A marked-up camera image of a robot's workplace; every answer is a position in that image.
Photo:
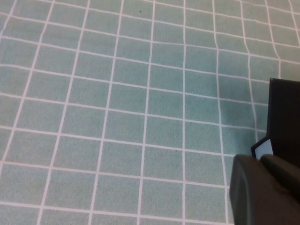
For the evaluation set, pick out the green white checked tablecloth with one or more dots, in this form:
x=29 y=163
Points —
x=117 y=117

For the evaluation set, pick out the black glasses case blue print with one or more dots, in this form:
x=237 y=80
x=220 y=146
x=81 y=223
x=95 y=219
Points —
x=286 y=112

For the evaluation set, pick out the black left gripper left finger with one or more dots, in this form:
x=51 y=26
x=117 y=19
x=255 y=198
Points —
x=253 y=199

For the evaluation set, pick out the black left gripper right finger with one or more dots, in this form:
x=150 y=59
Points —
x=286 y=178

